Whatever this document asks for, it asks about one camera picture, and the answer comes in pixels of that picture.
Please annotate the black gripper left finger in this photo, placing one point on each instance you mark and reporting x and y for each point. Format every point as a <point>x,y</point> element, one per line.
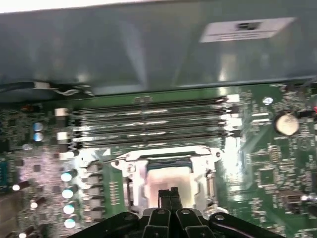
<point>164,198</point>

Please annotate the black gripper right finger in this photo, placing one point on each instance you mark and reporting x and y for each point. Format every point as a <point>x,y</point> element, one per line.
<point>175,198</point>

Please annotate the silver square CPU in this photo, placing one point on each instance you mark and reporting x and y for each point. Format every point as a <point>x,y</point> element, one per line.
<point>173,177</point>

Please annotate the metal socket cover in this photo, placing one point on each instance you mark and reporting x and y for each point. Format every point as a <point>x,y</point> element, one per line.
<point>139,178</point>

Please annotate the CPU socket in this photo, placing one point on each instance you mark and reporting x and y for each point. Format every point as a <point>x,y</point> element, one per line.
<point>121,171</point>

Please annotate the black RAM slot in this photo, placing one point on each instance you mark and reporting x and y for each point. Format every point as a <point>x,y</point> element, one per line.
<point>173,102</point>
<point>173,114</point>
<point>173,137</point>
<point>173,125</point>

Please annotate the round silver capacitor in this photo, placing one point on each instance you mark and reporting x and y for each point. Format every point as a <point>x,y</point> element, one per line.
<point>38,126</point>
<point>68,193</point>
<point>70,223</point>
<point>38,136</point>
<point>69,208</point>
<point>67,176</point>

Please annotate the green motherboard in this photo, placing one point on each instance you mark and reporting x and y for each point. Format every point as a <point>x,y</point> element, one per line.
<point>272,173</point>

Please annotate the round coin battery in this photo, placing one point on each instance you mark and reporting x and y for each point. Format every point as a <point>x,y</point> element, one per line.
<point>286,123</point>

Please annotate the silver mounting screw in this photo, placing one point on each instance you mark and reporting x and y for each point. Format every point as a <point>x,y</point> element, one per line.
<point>267,100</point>

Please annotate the black open PC case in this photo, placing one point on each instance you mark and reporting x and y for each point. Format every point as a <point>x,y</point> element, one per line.
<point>99,49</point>

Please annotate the large white label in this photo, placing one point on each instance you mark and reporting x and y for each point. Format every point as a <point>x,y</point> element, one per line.
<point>247,29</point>

